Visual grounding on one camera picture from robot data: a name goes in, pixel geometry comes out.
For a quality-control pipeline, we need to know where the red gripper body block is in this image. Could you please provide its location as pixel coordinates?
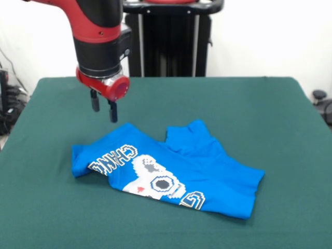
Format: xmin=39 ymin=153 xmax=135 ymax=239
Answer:
xmin=75 ymin=66 xmax=130 ymax=102

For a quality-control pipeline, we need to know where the gray office chair base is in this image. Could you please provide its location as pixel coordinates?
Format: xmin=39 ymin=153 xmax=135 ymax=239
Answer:
xmin=312 ymin=89 xmax=332 ymax=124

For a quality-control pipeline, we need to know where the blue printed t-shirt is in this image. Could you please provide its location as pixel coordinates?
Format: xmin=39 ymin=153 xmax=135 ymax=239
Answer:
xmin=71 ymin=119 xmax=266 ymax=220

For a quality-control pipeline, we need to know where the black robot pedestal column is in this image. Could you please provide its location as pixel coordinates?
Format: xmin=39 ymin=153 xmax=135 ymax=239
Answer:
xmin=121 ymin=0 xmax=224 ymax=78

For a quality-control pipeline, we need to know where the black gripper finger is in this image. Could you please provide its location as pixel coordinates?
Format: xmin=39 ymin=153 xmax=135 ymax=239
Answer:
xmin=90 ymin=89 xmax=101 ymax=113
xmin=108 ymin=100 xmax=118 ymax=123

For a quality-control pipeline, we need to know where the dark green table cloth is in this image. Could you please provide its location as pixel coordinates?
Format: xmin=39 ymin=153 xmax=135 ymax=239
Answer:
xmin=0 ymin=76 xmax=332 ymax=249

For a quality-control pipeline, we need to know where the black cable pile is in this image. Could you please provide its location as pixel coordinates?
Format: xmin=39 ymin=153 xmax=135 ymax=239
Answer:
xmin=0 ymin=84 xmax=29 ymax=136

